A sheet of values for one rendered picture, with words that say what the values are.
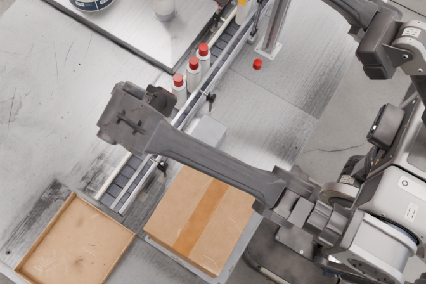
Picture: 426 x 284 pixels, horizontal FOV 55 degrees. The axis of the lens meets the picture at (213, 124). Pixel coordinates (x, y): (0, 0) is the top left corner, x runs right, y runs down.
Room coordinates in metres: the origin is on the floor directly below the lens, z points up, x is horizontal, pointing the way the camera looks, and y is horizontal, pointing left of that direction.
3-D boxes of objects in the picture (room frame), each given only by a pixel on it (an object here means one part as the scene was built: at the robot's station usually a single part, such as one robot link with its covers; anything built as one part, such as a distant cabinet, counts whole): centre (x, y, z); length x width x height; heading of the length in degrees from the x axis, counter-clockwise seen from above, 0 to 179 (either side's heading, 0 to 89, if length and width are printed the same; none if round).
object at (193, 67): (0.69, 0.09, 0.98); 0.05 x 0.05 x 0.20
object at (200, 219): (0.22, -0.01, 0.99); 0.30 x 0.24 x 0.27; 156
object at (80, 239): (0.06, 0.39, 0.85); 0.30 x 0.26 x 0.04; 154
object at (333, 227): (0.15, -0.25, 1.45); 0.09 x 0.08 x 0.12; 156
